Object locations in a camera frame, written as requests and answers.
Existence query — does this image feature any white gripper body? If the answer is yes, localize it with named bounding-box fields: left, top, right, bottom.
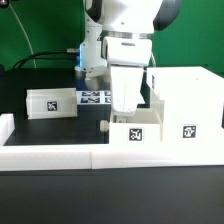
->
left=102, top=36, right=152, bottom=116

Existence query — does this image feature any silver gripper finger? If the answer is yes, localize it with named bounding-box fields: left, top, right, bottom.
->
left=115, top=115, right=127, bottom=123

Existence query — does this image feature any white drawer box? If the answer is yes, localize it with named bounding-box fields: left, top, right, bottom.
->
left=100, top=108, right=162, bottom=144
left=26, top=88, right=78, bottom=119

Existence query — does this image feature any white drawer cabinet frame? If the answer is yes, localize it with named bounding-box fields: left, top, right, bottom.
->
left=144, top=67, right=224, bottom=144

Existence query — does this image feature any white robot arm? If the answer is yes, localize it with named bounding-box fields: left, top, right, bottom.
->
left=75, top=0, right=182, bottom=123

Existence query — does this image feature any white fiducial marker sheet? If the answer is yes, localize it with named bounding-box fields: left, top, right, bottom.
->
left=76, top=90, right=111, bottom=105

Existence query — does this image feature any white U-shaped fence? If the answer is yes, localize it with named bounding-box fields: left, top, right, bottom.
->
left=0, top=114, right=224, bottom=171

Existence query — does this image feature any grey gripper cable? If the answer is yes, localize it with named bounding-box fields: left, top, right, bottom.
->
left=149, top=51, right=158, bottom=69

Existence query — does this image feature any black cable bundle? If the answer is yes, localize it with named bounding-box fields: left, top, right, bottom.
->
left=12, top=48, right=81, bottom=70

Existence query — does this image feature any thin white cable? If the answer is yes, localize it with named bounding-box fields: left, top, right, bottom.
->
left=7, top=3, right=37, bottom=69

